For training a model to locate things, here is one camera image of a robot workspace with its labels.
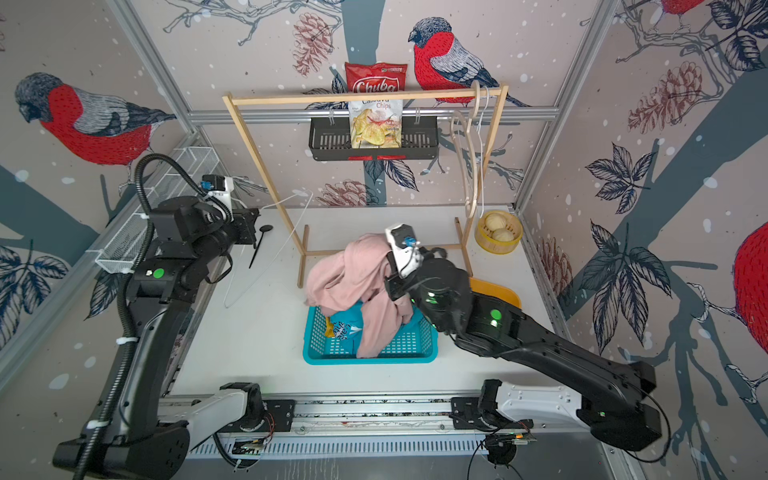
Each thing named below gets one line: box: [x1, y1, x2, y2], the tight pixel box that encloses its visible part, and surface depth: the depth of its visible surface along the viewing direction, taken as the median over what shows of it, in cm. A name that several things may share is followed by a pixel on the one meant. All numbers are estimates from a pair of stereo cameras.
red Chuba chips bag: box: [344, 62, 408, 149], surface depth 87 cm
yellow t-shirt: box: [324, 316, 335, 338], surface depth 85 cm
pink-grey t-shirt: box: [305, 233, 413, 358], surface depth 66 cm
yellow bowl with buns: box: [474, 210, 524, 255], surface depth 109 cm
